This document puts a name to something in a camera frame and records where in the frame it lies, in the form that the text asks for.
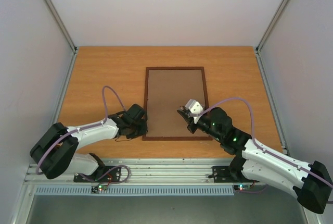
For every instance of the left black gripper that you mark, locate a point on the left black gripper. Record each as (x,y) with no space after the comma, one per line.
(143,131)

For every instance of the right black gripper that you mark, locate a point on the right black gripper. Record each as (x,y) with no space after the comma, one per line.
(190,121)

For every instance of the brown wooden picture frame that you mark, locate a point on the brown wooden picture frame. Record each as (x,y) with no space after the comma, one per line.
(166,90)

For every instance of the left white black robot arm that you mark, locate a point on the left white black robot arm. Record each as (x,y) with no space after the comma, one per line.
(56,151)

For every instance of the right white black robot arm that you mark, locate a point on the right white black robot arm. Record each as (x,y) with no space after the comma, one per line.
(310,184)

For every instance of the left small circuit board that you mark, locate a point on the left small circuit board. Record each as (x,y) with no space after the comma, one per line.
(99,188)

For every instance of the small circuit board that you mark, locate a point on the small circuit board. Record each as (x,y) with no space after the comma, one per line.
(99,188)
(243,187)

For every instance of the right small circuit board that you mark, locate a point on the right small circuit board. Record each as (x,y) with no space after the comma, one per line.
(243,187)

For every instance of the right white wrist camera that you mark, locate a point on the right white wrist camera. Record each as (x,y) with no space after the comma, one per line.
(193,108)

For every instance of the aluminium rail front beam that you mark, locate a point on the aluminium rail front beam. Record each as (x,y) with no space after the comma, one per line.
(165,171)

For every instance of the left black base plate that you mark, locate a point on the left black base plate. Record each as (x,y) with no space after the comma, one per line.
(106,174)

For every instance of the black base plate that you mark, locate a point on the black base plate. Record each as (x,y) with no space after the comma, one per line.
(224,174)
(106,174)

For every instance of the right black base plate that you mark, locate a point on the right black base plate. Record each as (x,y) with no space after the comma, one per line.
(224,174)

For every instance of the grey slotted cable duct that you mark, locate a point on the grey slotted cable duct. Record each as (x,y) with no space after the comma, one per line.
(136,190)

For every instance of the left aluminium corner post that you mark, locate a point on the left aluminium corner post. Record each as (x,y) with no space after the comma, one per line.
(54,13)

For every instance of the aluminium corner post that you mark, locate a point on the aluminium corner post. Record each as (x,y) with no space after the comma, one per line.
(272,24)
(54,13)

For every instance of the right aluminium corner post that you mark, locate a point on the right aluminium corner post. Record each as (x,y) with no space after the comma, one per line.
(272,24)

